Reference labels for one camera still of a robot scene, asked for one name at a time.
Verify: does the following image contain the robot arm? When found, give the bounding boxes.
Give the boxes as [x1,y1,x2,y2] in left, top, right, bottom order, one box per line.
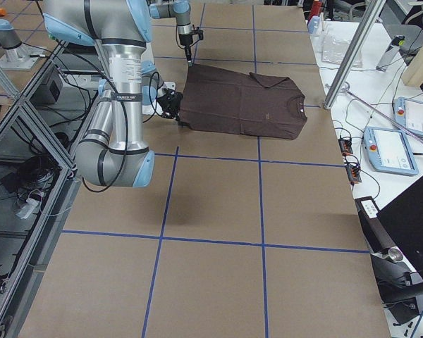
[149,0,196,67]
[43,1,192,192]

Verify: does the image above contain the far teach pendant tablet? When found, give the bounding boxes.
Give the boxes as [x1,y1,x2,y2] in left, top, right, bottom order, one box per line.
[394,97,423,137]

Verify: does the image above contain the near teach pendant tablet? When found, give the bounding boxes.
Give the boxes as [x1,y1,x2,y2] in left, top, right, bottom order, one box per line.
[363,127,419,176]

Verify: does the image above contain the black monitor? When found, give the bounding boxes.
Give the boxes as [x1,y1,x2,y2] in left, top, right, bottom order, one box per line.
[378,176,423,278]

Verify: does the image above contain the aluminium frame post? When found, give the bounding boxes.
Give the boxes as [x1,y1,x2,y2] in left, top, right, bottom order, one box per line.
[324,0,386,110]

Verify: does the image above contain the reacher grabber stick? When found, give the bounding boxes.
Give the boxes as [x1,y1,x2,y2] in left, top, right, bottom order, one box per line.
[341,82,423,151]

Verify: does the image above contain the orange terminal block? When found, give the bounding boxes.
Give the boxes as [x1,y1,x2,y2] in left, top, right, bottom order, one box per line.
[338,137,353,156]

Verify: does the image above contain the teach pendant tablet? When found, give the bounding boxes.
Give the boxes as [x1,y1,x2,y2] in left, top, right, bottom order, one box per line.
[363,127,419,176]
[394,97,423,137]

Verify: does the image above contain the brown t-shirt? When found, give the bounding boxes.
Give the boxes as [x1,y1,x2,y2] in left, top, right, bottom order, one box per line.
[179,64,307,139]

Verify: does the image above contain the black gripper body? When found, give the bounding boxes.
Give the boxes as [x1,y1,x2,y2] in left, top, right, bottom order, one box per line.
[157,89,183,118]
[178,33,193,49]

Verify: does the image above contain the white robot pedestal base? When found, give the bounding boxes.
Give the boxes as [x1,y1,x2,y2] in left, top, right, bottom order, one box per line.
[142,61,174,115]

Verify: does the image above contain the clear plastic bag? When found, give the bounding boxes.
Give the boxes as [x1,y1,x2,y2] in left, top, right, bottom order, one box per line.
[321,35,351,65]

